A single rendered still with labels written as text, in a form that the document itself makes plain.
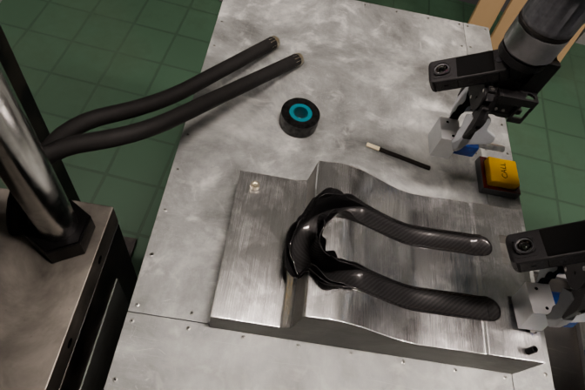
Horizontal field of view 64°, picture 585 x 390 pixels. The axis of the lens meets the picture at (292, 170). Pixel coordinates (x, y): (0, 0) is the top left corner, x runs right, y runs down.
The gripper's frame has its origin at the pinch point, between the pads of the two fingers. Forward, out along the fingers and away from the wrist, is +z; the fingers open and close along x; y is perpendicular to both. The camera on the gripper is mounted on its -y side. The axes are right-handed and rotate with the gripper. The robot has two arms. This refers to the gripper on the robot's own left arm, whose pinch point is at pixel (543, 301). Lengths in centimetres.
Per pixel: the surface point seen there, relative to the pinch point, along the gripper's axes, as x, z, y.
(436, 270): 5.5, 3.4, -14.1
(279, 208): 13.1, 1.0, -40.4
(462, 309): 0.0, 5.0, -10.2
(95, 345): -5, 24, -72
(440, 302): 0.6, 4.6, -13.6
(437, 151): 26.1, -2.9, -13.3
